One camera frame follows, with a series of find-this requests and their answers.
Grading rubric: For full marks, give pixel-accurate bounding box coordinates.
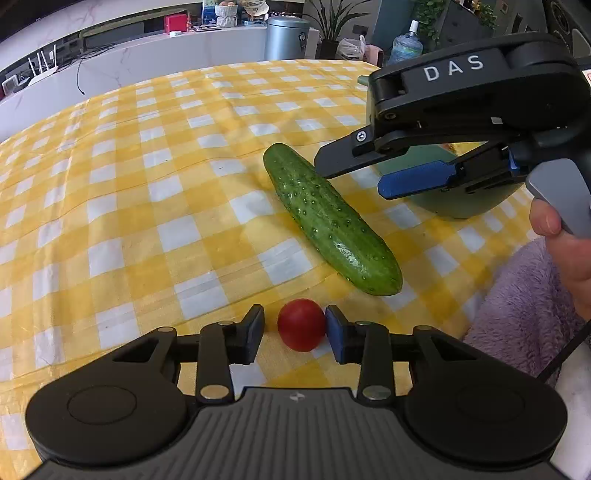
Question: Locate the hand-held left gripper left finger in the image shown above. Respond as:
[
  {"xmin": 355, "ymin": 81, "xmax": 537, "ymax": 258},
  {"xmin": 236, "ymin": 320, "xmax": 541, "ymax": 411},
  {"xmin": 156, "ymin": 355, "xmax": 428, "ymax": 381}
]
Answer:
[{"xmin": 113, "ymin": 305, "xmax": 265, "ymax": 401}]

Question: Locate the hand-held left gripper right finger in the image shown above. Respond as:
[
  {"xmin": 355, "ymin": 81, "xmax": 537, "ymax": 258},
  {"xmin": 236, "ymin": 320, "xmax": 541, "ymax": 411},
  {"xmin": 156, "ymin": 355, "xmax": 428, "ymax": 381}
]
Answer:
[{"xmin": 325, "ymin": 305, "xmax": 478, "ymax": 401}]

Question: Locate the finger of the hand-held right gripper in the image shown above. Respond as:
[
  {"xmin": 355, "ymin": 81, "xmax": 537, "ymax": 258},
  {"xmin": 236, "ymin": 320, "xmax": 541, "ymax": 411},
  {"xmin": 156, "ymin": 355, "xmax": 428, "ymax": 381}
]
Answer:
[
  {"xmin": 314, "ymin": 126, "xmax": 411, "ymax": 179},
  {"xmin": 378, "ymin": 145, "xmax": 527, "ymax": 200}
]

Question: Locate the red cherry tomato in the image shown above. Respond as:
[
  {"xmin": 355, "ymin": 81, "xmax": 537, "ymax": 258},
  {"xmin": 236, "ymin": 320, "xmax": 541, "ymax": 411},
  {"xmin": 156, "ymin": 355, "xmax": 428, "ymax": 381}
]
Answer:
[{"xmin": 277, "ymin": 298, "xmax": 327, "ymax": 352}]

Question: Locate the green colander bowl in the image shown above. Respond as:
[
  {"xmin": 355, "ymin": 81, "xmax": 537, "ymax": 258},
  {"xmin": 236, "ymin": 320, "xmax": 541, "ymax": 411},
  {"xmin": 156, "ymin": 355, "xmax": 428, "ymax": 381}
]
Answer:
[{"xmin": 358, "ymin": 74, "xmax": 529, "ymax": 220}]

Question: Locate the green cucumber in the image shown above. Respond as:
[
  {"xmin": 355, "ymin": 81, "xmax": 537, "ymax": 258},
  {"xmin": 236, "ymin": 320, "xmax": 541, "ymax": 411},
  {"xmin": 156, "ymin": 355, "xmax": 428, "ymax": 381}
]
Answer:
[{"xmin": 263, "ymin": 143, "xmax": 404, "ymax": 297}]

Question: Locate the person's right hand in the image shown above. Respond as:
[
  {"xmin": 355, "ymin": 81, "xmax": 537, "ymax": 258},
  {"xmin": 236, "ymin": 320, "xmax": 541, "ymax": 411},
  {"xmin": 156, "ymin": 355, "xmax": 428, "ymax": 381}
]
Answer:
[{"xmin": 529, "ymin": 200, "xmax": 591, "ymax": 319}]

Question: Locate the grey drawer cabinet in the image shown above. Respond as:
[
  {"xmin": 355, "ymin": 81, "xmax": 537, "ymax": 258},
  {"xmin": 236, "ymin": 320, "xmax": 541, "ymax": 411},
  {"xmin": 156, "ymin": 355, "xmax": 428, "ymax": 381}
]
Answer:
[{"xmin": 441, "ymin": 0, "xmax": 532, "ymax": 38}]

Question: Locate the blue water bottle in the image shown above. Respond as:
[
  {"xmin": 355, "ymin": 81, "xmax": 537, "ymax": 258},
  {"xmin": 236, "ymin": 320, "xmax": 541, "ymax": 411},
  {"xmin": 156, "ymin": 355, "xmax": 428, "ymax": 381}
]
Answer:
[{"xmin": 389, "ymin": 19, "xmax": 424, "ymax": 64}]

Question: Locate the green pothos plant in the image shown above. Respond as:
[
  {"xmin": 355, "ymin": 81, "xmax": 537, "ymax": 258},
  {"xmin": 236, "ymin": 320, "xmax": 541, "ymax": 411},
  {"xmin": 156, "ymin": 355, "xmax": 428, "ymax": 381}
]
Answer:
[{"xmin": 413, "ymin": 0, "xmax": 446, "ymax": 44}]

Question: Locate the white plastic bag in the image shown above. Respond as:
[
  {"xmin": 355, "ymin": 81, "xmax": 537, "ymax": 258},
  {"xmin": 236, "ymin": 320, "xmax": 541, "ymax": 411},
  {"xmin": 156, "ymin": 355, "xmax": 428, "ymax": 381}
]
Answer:
[{"xmin": 336, "ymin": 36, "xmax": 368, "ymax": 61}]

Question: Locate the long-leaf plant in black pot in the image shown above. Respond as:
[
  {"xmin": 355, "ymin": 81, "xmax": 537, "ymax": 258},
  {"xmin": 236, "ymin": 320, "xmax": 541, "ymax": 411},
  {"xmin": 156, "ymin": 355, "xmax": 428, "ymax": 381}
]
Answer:
[{"xmin": 302, "ymin": 0, "xmax": 370, "ymax": 60}]

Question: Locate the grey round trash can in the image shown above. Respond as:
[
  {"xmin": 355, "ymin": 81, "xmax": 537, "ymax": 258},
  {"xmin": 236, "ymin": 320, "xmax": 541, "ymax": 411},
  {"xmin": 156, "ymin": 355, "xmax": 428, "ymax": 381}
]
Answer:
[{"xmin": 264, "ymin": 16, "xmax": 311, "ymax": 62}]

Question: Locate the purple fluffy cloth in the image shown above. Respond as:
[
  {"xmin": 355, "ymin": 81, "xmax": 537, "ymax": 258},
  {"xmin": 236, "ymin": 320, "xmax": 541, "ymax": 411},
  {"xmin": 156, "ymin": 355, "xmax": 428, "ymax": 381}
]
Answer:
[{"xmin": 462, "ymin": 237, "xmax": 591, "ymax": 407}]

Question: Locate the yellow checked tablecloth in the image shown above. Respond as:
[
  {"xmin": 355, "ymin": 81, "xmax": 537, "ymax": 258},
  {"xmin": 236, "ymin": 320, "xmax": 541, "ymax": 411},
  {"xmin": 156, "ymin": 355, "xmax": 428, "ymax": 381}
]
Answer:
[{"xmin": 0, "ymin": 59, "xmax": 546, "ymax": 462}]

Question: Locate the white ribbed pot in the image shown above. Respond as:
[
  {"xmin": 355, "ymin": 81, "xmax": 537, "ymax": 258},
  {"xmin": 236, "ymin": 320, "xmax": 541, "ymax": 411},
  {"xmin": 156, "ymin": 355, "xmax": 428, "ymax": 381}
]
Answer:
[{"xmin": 215, "ymin": 2, "xmax": 238, "ymax": 27}]

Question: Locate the white router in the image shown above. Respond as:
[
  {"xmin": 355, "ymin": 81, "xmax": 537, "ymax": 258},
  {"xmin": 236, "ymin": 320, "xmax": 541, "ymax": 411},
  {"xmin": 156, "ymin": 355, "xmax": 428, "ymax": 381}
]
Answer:
[{"xmin": 25, "ymin": 45, "xmax": 58, "ymax": 86}]

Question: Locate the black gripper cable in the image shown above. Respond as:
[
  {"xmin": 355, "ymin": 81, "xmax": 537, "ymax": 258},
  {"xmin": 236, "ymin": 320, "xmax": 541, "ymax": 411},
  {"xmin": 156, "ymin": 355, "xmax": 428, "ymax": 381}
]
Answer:
[{"xmin": 538, "ymin": 318, "xmax": 591, "ymax": 384}]

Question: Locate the thin black cable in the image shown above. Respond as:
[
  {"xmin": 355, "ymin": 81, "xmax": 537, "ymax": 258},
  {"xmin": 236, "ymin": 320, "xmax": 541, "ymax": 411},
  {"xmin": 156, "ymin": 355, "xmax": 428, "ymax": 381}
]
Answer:
[{"xmin": 76, "ymin": 44, "xmax": 116, "ymax": 95}]

